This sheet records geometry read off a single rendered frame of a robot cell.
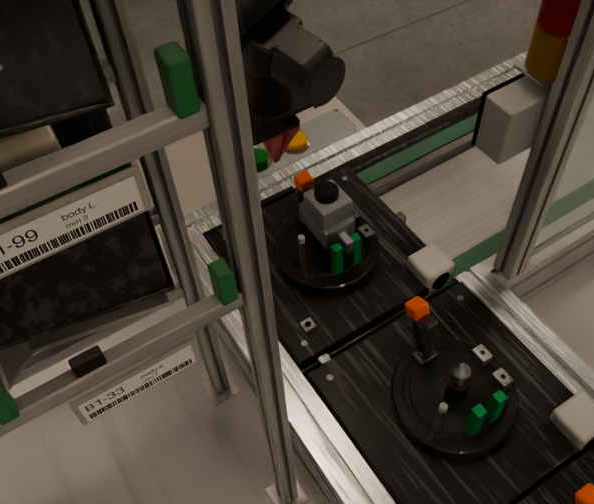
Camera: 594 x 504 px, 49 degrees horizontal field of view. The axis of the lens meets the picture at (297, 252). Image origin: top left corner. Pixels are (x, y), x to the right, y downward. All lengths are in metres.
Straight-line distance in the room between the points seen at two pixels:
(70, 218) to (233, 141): 0.09
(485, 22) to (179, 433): 2.53
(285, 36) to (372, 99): 1.94
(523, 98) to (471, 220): 0.35
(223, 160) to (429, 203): 0.71
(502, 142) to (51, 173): 0.50
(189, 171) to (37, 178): 0.87
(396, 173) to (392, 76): 1.74
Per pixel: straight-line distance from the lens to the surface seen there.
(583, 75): 0.68
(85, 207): 0.33
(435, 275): 0.85
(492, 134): 0.72
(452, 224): 1.01
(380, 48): 2.91
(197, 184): 1.15
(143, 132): 0.32
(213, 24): 0.31
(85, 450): 0.93
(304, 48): 0.70
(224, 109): 0.32
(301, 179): 0.83
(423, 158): 1.06
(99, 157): 0.31
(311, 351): 0.81
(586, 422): 0.79
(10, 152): 1.42
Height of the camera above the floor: 1.67
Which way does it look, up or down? 52 degrees down
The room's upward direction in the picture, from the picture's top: 4 degrees counter-clockwise
